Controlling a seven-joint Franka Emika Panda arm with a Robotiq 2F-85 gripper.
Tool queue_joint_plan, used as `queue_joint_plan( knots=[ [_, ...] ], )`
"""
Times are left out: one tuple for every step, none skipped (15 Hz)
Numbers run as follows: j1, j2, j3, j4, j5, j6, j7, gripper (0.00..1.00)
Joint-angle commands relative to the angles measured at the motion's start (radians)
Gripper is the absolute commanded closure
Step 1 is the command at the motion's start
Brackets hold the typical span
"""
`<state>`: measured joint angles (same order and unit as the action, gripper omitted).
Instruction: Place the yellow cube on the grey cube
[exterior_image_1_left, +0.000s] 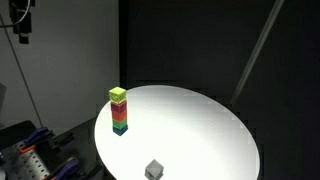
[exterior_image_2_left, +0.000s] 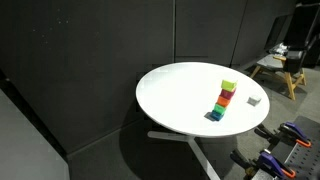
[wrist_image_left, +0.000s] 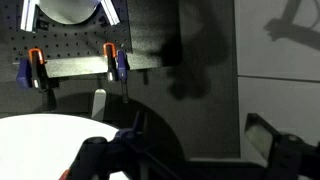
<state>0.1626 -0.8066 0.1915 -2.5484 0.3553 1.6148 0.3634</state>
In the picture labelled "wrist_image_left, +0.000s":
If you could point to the white table leg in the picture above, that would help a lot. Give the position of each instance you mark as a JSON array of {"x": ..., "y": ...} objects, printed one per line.
[{"x": 98, "y": 107}]

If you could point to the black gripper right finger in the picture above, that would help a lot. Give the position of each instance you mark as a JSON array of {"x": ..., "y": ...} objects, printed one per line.
[{"x": 288, "y": 156}]

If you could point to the round white table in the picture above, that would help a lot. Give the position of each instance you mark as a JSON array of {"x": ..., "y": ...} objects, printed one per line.
[{"x": 43, "y": 146}]

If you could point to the aluminium extrusion bar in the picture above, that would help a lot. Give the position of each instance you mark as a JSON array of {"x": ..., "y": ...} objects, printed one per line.
[
  {"x": 29, "y": 15},
  {"x": 110, "y": 12}
]

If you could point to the blue orange clamp left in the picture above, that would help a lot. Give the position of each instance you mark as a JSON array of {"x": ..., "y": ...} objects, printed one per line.
[{"x": 32, "y": 72}]

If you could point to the blue clamp near table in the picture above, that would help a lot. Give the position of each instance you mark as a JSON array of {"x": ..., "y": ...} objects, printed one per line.
[{"x": 135, "y": 130}]

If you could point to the blue orange clamp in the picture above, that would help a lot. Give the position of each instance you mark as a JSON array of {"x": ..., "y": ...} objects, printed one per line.
[
  {"x": 117, "y": 67},
  {"x": 32, "y": 72}
]

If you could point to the aluminium extrusion bar right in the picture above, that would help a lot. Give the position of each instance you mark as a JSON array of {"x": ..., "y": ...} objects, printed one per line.
[{"x": 110, "y": 12}]

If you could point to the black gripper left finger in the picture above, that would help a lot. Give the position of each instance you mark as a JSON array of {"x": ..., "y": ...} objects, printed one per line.
[{"x": 155, "y": 155}]

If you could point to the blue orange clamp right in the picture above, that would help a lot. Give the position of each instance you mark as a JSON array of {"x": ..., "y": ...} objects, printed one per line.
[{"x": 117, "y": 67}]

